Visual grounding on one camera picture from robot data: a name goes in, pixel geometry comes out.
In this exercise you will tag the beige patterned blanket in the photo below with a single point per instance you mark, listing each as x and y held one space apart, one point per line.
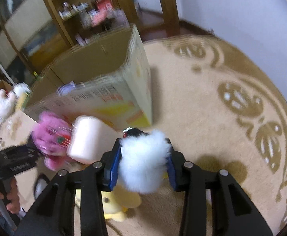
207 127

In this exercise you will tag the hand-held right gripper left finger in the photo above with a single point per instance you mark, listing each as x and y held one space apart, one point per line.
114 169

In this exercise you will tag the white fluffy plush toy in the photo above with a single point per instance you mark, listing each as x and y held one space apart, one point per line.
143 162

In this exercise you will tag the printed cardboard box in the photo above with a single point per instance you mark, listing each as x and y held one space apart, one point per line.
96 61

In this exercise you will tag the red box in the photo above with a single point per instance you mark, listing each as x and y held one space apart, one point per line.
104 7

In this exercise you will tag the yellow plush dog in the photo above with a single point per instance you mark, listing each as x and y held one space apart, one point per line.
123 199

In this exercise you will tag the wooden corner shelf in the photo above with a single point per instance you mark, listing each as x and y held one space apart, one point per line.
48 2

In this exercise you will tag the white and pink plush toy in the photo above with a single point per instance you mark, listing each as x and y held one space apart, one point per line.
4 105

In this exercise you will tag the wooden wardrobe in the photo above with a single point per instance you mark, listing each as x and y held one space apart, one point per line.
22 24

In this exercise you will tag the small brown cardboard box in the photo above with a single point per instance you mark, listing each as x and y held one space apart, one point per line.
4 86

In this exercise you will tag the wooden door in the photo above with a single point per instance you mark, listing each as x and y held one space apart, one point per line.
168 5

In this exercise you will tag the purple plush toy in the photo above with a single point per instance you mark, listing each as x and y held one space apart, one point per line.
65 89

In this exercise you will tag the pale pink soft pouch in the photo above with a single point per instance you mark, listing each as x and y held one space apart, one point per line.
89 140

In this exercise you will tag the pink plush bear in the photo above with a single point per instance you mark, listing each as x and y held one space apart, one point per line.
47 132

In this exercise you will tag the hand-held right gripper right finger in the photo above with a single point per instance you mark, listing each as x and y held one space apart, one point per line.
171 174

